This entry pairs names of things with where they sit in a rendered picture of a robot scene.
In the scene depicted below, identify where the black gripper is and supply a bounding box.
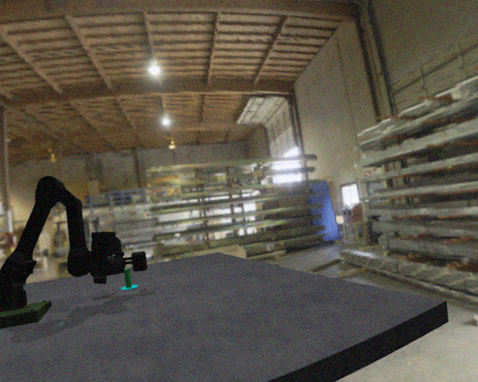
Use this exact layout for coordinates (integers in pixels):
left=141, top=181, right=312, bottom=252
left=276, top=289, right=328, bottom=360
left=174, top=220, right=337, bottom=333
left=112, top=251, right=147, bottom=274

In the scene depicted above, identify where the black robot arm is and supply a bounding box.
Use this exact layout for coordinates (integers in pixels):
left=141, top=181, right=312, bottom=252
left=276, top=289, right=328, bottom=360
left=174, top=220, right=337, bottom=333
left=0, top=176, right=124, bottom=312

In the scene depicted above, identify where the green post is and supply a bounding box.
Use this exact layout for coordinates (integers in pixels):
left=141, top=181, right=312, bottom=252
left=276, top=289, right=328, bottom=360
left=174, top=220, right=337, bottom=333
left=124, top=268, right=132, bottom=288

